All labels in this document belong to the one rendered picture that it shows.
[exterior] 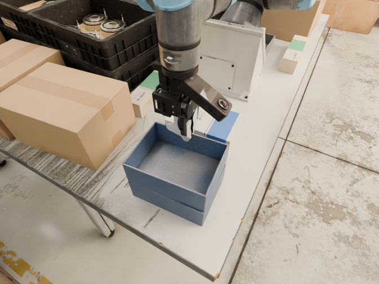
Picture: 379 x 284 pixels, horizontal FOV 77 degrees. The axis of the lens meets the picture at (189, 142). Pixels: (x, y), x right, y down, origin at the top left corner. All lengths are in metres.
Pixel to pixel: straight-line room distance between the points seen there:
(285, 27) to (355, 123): 1.11
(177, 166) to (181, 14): 0.35
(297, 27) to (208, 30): 0.61
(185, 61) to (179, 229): 0.38
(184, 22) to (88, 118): 0.35
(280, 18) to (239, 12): 0.53
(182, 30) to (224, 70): 0.49
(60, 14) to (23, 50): 0.24
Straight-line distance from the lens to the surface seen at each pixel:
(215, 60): 0.88
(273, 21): 1.38
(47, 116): 0.70
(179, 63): 0.44
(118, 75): 0.88
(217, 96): 0.49
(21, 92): 0.82
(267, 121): 0.86
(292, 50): 1.17
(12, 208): 1.73
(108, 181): 0.70
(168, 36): 0.42
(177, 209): 0.59
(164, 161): 0.61
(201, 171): 0.59
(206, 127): 0.67
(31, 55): 0.99
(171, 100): 0.49
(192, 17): 0.41
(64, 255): 1.46
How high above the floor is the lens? 1.26
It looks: 49 degrees down
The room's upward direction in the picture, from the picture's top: straight up
